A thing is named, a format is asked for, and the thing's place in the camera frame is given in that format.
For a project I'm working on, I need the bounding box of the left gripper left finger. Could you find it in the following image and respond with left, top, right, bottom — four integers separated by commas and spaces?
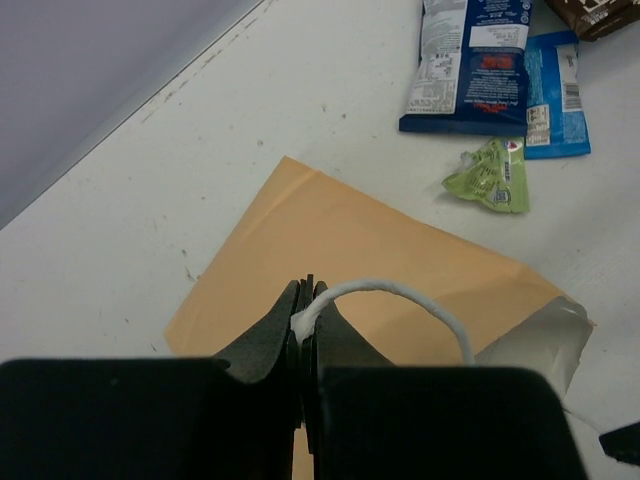
214, 280, 300, 479

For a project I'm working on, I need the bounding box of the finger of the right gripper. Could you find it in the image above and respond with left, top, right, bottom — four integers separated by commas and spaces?
599, 424, 640, 463

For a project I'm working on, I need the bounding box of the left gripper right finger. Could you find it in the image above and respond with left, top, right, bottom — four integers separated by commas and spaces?
302, 300, 393, 479

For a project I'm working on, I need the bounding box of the brown paper bag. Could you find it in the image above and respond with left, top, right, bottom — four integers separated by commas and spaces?
166, 158, 593, 479

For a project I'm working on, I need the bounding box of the green small snack packet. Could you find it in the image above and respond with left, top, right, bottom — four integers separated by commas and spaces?
442, 137, 530, 214

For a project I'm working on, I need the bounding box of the dark blue snack bag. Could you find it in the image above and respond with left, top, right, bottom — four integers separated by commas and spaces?
398, 0, 533, 137

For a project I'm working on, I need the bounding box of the light blue snack packet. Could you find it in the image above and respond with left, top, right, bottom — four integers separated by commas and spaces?
524, 31, 591, 160

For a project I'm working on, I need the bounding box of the brown Kettle chips bag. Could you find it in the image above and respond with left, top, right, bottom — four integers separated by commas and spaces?
545, 0, 639, 42

